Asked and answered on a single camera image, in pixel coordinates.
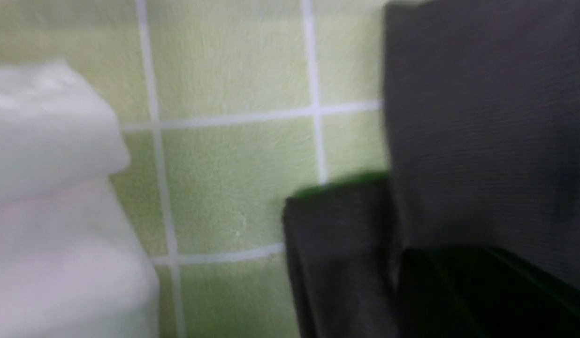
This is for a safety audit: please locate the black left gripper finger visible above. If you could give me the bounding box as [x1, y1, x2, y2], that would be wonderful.
[398, 247, 580, 338]

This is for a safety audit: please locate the dark gray long-sleeve shirt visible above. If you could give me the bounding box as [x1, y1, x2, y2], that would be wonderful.
[282, 0, 580, 338]

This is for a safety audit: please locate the white shirt in pile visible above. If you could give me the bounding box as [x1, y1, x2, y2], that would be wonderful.
[0, 61, 160, 338]

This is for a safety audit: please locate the green checkered tablecloth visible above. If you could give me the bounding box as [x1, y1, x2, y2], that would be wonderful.
[0, 0, 387, 338]

